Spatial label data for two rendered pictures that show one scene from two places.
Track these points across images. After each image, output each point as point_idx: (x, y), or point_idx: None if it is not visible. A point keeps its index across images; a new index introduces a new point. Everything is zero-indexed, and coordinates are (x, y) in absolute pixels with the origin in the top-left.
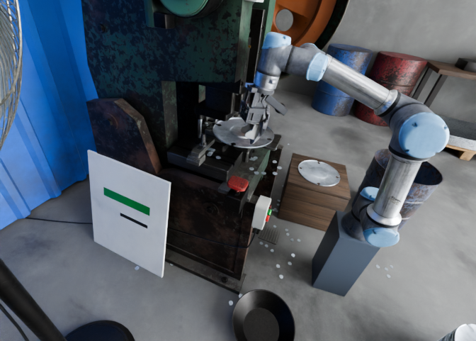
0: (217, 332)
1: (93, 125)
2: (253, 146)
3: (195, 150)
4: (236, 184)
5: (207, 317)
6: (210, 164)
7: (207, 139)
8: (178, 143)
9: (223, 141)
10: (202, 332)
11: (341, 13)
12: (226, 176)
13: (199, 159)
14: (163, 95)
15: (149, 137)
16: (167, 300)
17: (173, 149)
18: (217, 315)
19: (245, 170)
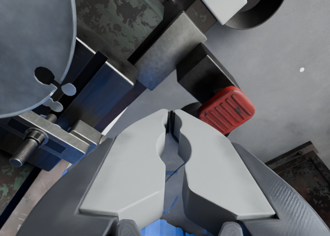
0: (222, 39)
1: None
2: None
3: (70, 157)
4: (233, 122)
5: (205, 44)
6: (98, 113)
7: (2, 119)
8: (11, 151)
9: (36, 107)
10: (215, 52)
11: None
12: (136, 79)
13: (95, 145)
14: None
15: (19, 207)
16: (175, 76)
17: (41, 162)
18: (208, 34)
19: None
